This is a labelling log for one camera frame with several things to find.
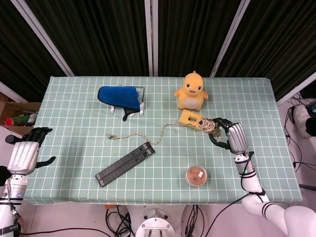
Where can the clear round tub rubber bands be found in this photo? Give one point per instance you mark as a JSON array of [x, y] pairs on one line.
[[195, 175]]

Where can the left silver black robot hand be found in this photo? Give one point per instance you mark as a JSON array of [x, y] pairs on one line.
[[22, 155]]

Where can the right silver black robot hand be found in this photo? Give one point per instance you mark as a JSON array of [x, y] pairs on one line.
[[237, 138]]

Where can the white black floor device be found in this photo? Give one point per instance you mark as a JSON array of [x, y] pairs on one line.
[[302, 118]]

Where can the white frame post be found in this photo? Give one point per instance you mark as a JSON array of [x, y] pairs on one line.
[[296, 90], [229, 39], [12, 92], [42, 37], [151, 37]]

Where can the white metal drying rack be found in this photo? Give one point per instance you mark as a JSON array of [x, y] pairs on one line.
[[142, 108]]

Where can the yellow plush duck toy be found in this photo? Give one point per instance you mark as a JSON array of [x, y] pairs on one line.
[[191, 98]]

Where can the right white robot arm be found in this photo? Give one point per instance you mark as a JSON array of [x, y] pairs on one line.
[[251, 182]]

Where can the blue cloth with black trim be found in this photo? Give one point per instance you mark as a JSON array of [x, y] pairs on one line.
[[116, 97]]

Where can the brown cardboard box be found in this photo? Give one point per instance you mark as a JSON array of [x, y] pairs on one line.
[[19, 108]]

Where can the black pleated curtain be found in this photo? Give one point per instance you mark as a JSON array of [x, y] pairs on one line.
[[103, 37]]

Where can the green checked tablecloth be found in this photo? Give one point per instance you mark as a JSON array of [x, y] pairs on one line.
[[74, 138]]

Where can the black cylindrical bar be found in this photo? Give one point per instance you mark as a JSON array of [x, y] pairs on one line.
[[10, 139]]

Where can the black folding laptop stand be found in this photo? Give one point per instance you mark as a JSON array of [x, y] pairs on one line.
[[123, 164]]

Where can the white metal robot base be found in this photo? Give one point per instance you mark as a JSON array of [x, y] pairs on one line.
[[158, 224]]

